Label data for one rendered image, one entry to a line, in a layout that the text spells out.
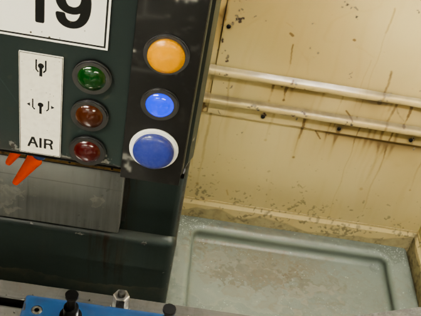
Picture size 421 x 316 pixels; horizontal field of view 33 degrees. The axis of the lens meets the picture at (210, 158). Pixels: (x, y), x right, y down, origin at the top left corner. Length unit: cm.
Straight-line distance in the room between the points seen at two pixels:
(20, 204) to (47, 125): 97
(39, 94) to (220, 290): 138
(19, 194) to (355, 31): 80
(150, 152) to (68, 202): 95
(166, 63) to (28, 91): 10
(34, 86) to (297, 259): 153
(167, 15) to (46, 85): 10
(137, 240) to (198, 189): 43
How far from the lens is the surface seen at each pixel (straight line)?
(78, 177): 142
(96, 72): 49
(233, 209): 195
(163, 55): 47
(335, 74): 170
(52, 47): 49
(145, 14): 47
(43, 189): 145
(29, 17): 49
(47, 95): 51
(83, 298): 138
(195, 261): 191
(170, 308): 83
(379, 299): 197
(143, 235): 153
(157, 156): 52
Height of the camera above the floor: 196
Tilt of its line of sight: 38 degrees down
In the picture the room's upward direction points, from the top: 11 degrees clockwise
